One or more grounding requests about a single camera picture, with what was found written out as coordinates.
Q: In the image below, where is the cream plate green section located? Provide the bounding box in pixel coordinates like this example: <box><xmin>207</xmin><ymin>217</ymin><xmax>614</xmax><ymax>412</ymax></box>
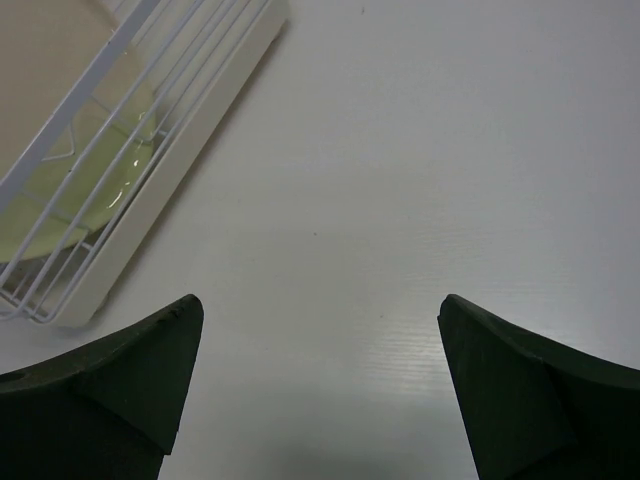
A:
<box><xmin>1</xmin><ymin>48</ymin><xmax>156</xmax><ymax>263</ymax></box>

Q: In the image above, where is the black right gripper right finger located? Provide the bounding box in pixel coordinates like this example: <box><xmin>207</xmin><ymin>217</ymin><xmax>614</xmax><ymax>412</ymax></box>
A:
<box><xmin>438</xmin><ymin>294</ymin><xmax>639</xmax><ymax>479</ymax></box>

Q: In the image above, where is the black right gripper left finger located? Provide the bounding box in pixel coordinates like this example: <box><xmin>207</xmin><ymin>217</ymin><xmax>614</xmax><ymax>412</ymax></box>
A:
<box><xmin>1</xmin><ymin>294</ymin><xmax>204</xmax><ymax>479</ymax></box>

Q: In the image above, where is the white wire dish rack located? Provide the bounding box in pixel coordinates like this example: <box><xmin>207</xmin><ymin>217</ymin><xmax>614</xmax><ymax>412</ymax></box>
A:
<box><xmin>1</xmin><ymin>1</ymin><xmax>290</xmax><ymax>326</ymax></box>

